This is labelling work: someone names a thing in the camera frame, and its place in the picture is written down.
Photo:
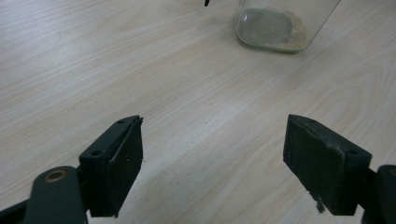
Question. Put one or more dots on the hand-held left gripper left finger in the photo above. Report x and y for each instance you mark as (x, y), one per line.
(118, 168)

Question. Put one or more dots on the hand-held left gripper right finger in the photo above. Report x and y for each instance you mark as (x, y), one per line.
(323, 168)

